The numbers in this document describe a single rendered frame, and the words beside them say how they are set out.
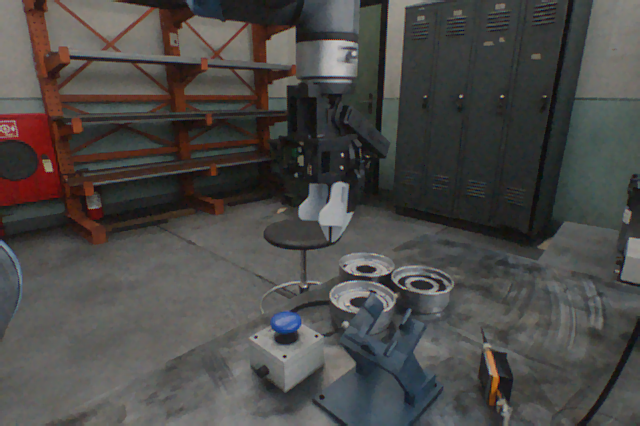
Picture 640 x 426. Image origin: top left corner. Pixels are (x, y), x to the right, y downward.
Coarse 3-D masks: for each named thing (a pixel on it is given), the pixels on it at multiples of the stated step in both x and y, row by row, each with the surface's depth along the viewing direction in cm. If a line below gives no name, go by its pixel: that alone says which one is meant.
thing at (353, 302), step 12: (336, 288) 64; (348, 288) 65; (360, 288) 66; (372, 288) 65; (384, 288) 64; (336, 300) 62; (348, 300) 62; (360, 300) 63; (336, 312) 58; (348, 312) 57; (384, 312) 57; (348, 324) 57; (384, 324) 57
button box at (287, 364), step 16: (256, 336) 50; (272, 336) 50; (304, 336) 50; (320, 336) 50; (256, 352) 49; (272, 352) 47; (288, 352) 47; (304, 352) 48; (320, 352) 50; (256, 368) 50; (272, 368) 47; (288, 368) 46; (304, 368) 48; (288, 384) 47
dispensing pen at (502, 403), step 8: (488, 344) 52; (496, 352) 47; (496, 360) 46; (504, 360) 46; (496, 368) 45; (504, 368) 45; (504, 376) 43; (512, 376) 43; (504, 384) 44; (496, 392) 44; (504, 392) 44; (496, 400) 45; (504, 400) 42; (496, 408) 42; (504, 408) 41; (504, 416) 41; (504, 424) 41
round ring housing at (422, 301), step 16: (400, 272) 71; (416, 272) 71; (432, 272) 71; (400, 288) 64; (416, 288) 69; (432, 288) 66; (448, 288) 66; (400, 304) 66; (416, 304) 63; (432, 304) 62
